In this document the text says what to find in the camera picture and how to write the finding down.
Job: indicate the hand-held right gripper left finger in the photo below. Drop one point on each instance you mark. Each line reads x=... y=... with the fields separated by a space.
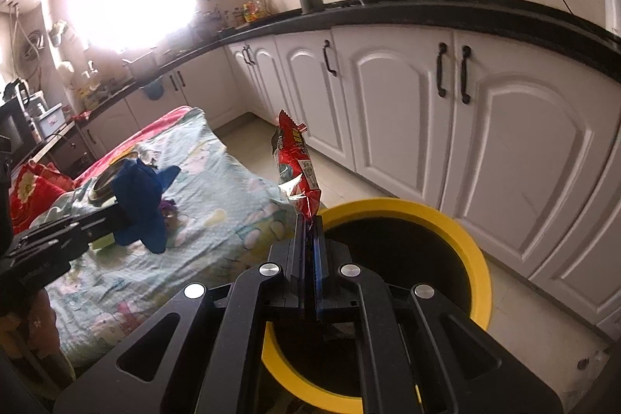
x=302 y=259

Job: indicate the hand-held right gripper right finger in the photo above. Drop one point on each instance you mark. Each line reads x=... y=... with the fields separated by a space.
x=318 y=268

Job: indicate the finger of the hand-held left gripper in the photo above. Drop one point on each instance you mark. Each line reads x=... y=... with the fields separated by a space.
x=73 y=242
x=87 y=216

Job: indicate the dark blue cloth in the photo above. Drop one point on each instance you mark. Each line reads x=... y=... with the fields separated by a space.
x=140 y=200

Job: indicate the purple wrapper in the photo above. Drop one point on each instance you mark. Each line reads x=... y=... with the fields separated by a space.
x=168 y=205

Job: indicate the red snack packet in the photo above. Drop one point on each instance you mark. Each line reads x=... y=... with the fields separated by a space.
x=296 y=162

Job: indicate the yellow rimmed black trash bin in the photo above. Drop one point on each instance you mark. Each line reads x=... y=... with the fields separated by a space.
x=465 y=249

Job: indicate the person's left forearm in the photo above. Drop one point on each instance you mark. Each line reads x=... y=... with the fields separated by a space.
x=43 y=322

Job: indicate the red floral pillow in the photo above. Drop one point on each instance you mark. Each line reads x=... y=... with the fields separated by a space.
x=34 y=195

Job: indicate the grey storage box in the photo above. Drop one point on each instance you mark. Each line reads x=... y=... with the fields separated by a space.
x=51 y=119

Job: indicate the black microwave oven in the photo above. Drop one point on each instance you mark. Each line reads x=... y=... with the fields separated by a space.
x=17 y=132

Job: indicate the cartoon cat printed blanket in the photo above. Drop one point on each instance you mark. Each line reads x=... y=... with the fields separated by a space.
x=213 y=181

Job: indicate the yellow packaged goods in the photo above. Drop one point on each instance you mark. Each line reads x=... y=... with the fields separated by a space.
x=92 y=91

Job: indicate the metal stock pot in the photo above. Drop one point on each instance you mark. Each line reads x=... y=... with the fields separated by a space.
x=140 y=65

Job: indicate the white base cabinets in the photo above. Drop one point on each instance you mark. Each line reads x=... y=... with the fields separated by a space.
x=398 y=103

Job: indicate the row of condiment bottles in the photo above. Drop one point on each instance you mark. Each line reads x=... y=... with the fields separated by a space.
x=242 y=12

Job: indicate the black kitchen countertop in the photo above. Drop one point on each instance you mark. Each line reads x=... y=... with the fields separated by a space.
x=436 y=6

